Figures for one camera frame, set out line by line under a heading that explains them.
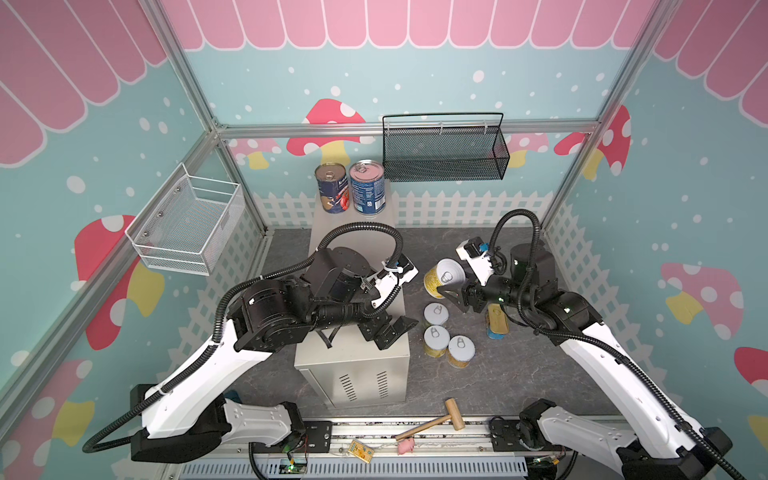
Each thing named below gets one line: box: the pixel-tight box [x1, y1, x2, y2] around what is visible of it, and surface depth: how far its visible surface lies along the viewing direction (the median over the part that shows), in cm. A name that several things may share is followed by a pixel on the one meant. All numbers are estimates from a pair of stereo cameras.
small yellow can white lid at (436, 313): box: [423, 302, 449, 325], surface depth 91 cm
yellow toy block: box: [348, 439, 375, 464], surface depth 73 cm
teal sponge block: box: [224, 389, 242, 404], surface depth 82 cm
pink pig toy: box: [397, 437, 415, 455], surface depth 73 cm
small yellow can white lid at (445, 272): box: [424, 258, 466, 299], surface depth 67 cm
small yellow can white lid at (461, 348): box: [447, 334, 476, 369], surface depth 85 cm
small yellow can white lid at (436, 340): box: [423, 325, 451, 359], surface depth 87 cm
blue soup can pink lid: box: [349, 159, 386, 215], surface depth 72 cm
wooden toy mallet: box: [395, 398, 465, 441], surface depth 78 cm
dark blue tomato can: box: [314, 162, 350, 214], surface depth 73 cm
